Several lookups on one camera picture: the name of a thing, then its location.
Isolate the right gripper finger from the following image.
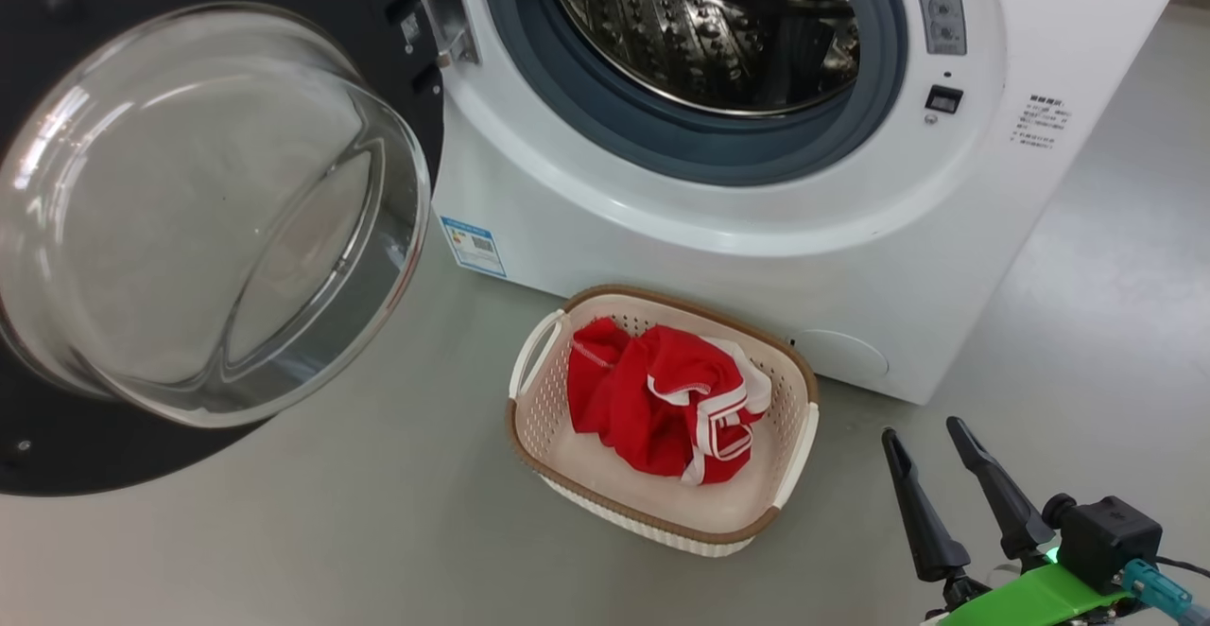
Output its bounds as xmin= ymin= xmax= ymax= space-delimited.
xmin=946 ymin=416 xmax=1057 ymax=561
xmin=881 ymin=427 xmax=972 ymax=584

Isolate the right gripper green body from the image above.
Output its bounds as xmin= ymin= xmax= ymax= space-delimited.
xmin=922 ymin=565 xmax=1135 ymax=626

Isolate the red garment with white trim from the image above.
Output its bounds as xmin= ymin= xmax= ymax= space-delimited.
xmin=567 ymin=317 xmax=772 ymax=487

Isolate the black round glass washer door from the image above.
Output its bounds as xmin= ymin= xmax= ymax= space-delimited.
xmin=0 ymin=0 xmax=447 ymax=497

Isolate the cream perforated laundry basket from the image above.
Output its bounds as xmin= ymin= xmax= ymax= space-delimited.
xmin=507 ymin=284 xmax=821 ymax=558

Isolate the white front-load washing machine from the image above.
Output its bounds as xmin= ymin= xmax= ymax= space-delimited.
xmin=392 ymin=0 xmax=1201 ymax=407

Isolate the grey rubber door gasket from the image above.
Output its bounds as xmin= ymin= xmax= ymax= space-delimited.
xmin=480 ymin=0 xmax=908 ymax=187

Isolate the metal door hinge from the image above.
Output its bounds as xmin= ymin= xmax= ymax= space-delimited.
xmin=408 ymin=0 xmax=480 ymax=69

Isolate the round white filter cover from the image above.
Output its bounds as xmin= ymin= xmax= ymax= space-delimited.
xmin=792 ymin=328 xmax=891 ymax=383

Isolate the grey warning sticker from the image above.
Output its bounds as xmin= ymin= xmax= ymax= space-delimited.
xmin=907 ymin=0 xmax=968 ymax=57

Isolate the blue energy label sticker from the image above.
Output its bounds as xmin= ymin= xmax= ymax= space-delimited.
xmin=440 ymin=217 xmax=508 ymax=279

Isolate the steel washer drum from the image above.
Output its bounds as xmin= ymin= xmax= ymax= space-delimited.
xmin=541 ymin=0 xmax=861 ymax=118

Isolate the teal right camera connector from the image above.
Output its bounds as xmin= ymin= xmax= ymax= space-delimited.
xmin=1122 ymin=558 xmax=1197 ymax=625

